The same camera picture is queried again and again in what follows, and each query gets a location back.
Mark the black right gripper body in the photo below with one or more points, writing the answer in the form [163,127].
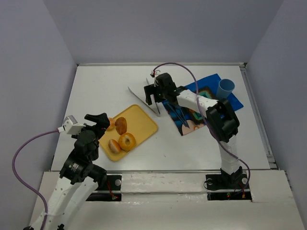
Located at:
[151,92]

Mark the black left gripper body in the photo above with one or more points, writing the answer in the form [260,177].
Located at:
[100,120]

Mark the metal tongs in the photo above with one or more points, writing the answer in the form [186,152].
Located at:
[138,92]

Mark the brown glazed bread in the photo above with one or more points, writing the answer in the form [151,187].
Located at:
[191,111]

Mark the dark brown bread roll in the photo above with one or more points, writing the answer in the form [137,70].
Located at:
[209,94]

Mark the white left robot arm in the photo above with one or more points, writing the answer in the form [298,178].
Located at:
[78,177]

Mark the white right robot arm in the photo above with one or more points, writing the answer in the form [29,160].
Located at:
[218,116]

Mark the brown oblong bread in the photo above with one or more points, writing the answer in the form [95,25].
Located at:
[121,125]

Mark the small orange bun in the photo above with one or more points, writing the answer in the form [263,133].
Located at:
[111,124]

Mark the blue plastic spoon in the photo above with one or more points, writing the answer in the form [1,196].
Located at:
[177,107]

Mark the blue plastic fork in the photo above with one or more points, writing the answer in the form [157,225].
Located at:
[173,108]

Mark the blue plastic knife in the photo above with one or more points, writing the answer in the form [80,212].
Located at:
[183,117]

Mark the white round bun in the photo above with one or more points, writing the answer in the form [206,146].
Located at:
[114,146]

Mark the golden bagel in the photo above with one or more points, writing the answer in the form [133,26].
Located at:
[127,141]

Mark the yellow plastic tray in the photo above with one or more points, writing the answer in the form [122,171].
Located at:
[139,127]

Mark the green square plate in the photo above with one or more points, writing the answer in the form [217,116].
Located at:
[197,118]

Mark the light blue plastic cup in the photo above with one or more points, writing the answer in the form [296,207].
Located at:
[225,88]

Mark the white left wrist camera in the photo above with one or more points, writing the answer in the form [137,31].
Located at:
[70,126]

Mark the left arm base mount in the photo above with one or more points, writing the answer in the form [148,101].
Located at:
[110,191]

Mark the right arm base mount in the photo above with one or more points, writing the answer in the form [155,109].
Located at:
[218,190]

